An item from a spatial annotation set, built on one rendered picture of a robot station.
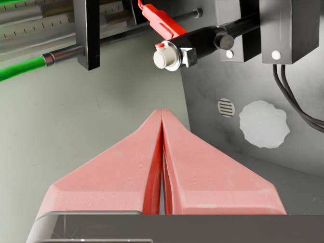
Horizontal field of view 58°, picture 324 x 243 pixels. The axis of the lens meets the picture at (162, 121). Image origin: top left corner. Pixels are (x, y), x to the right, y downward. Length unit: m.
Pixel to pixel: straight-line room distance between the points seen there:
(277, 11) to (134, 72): 0.33
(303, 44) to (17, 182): 0.46
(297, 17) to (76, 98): 0.37
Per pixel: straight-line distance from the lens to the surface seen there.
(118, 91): 0.59
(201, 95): 0.68
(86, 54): 0.44
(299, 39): 0.38
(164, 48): 0.27
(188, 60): 0.25
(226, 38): 0.29
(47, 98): 0.52
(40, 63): 0.42
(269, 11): 0.37
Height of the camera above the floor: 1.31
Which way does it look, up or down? 35 degrees down
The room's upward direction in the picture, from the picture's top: 120 degrees counter-clockwise
